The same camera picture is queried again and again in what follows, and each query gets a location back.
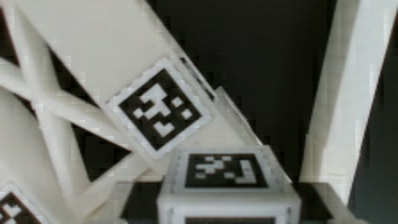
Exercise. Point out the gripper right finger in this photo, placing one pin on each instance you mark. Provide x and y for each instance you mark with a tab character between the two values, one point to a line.
341	215

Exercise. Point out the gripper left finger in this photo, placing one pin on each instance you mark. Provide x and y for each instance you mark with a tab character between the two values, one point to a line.
108	213

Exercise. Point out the white chair leg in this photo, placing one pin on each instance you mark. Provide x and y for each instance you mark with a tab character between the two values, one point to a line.
226	188

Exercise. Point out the white chair back part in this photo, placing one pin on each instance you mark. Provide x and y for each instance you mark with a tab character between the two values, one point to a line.
105	106

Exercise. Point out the white L-shaped obstacle fence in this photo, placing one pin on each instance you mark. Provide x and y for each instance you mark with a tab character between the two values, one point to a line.
362	23

